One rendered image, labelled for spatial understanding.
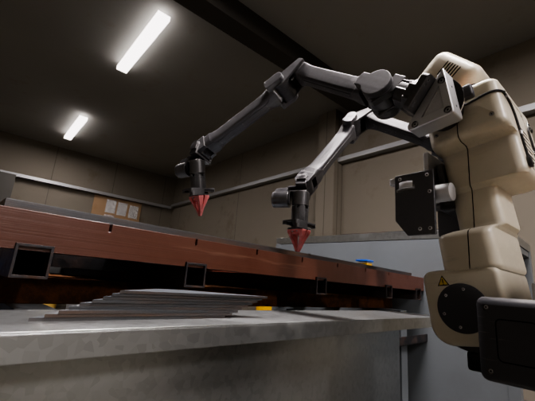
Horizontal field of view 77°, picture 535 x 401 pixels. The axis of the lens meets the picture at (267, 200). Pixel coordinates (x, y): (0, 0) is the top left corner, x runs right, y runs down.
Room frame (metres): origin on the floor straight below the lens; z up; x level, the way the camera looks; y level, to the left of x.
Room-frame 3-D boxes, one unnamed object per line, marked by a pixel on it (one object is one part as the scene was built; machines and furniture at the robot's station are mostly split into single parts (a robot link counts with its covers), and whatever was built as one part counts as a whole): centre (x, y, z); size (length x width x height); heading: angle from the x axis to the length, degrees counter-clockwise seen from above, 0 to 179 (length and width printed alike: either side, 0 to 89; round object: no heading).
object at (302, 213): (1.11, -0.11, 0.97); 0.10 x 0.07 x 0.07; 135
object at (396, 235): (2.04, -0.75, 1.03); 1.30 x 0.60 x 0.04; 44
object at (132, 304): (0.60, 0.17, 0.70); 0.39 x 0.12 x 0.04; 134
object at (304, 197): (1.11, -0.11, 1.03); 0.07 x 0.06 x 0.07; 67
